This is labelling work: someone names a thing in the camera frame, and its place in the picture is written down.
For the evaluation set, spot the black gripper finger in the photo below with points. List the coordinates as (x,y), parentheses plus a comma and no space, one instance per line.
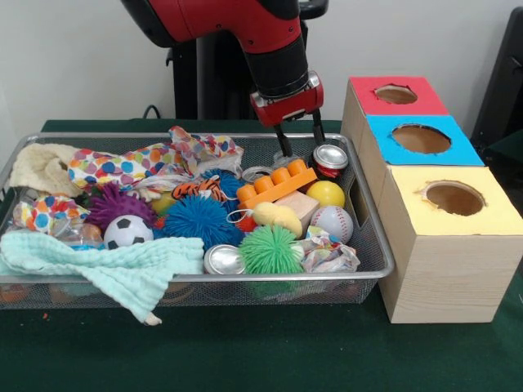
(283,143)
(319,130)

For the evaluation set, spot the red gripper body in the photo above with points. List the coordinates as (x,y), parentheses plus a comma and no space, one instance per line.
(290,108)

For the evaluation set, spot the small clear plastic bottle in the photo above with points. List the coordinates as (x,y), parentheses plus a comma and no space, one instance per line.
(295,158)

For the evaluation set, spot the silver can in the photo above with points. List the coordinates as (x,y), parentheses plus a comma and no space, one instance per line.
(255,174)

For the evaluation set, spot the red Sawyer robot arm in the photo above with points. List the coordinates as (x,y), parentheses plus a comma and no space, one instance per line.
(269,24)

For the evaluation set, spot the shallow clear mesh bin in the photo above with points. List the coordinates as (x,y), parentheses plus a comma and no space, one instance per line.
(245,292)

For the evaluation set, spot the wooden box with three holes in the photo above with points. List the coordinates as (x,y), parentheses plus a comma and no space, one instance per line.
(449,269)

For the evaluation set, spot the orange toy brick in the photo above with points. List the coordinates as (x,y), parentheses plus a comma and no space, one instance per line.
(282,183)

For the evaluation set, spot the yellow ball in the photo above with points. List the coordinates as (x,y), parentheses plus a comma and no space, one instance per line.
(327,194)

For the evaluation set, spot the white baseball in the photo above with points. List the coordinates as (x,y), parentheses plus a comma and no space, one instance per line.
(332,224)

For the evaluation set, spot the green spiky ball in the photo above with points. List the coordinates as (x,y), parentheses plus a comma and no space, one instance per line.
(271,251)

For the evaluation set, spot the blue spiky ball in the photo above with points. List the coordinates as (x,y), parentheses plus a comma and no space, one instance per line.
(196,220)

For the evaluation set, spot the polka dot cloth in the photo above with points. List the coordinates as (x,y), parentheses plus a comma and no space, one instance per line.
(122,165)

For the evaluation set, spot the purple spiky ball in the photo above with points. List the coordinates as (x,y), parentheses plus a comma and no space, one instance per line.
(114,202)

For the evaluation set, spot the black and white soccer ball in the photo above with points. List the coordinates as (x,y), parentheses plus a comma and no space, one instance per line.
(126,232)

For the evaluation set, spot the black chair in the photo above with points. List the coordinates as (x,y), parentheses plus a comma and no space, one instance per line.
(502,73)

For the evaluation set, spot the dark green side tablecloth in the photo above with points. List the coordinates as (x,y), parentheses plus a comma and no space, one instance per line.
(510,151)

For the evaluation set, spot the mint green cloth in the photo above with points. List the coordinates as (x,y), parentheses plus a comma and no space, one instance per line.
(102,261)

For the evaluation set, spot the crushed clear plastic bottle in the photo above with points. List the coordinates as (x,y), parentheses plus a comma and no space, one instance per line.
(75,234)

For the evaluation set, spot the cream knitted cloth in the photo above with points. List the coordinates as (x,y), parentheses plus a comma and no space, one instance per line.
(37,163)

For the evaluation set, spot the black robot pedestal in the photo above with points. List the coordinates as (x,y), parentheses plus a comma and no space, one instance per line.
(188,81)

